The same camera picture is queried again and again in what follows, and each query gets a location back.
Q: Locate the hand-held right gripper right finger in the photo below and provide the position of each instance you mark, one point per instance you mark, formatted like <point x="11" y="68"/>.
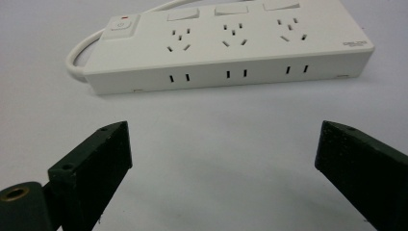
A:
<point x="362" y="173"/>

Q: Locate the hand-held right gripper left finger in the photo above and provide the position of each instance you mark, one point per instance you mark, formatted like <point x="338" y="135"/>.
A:
<point x="91" y="166"/>

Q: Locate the white power strip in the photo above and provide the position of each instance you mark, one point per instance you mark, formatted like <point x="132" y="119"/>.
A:
<point x="224" y="51"/>

